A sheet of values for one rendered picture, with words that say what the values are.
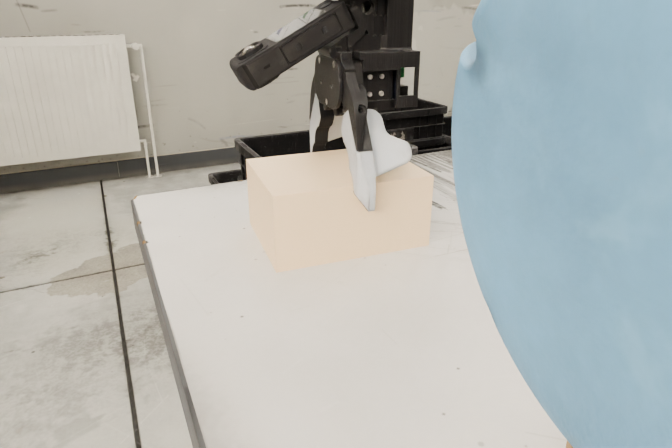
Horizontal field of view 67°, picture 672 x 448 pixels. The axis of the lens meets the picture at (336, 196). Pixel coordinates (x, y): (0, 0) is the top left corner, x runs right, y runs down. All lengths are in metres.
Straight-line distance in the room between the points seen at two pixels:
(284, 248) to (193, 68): 2.66
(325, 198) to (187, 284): 0.14
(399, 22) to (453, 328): 0.28
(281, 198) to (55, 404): 1.16
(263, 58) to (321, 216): 0.15
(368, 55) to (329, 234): 0.17
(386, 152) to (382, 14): 0.13
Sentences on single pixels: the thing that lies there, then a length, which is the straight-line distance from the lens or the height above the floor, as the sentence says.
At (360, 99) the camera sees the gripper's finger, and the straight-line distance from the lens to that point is 0.45.
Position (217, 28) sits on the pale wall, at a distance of 3.09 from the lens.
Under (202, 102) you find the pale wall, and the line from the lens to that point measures 3.11.
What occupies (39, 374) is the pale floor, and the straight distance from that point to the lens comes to 1.64.
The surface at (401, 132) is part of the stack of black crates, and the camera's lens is 1.74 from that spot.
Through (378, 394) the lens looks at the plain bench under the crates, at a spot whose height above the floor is 0.70.
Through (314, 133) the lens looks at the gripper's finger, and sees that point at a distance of 0.55.
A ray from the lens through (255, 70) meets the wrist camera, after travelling 0.45.
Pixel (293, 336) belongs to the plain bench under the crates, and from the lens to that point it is 0.39.
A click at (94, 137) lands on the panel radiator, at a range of 2.97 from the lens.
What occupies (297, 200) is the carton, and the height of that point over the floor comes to 0.77.
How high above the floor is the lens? 0.93
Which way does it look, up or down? 21 degrees down
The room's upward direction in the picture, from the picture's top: straight up
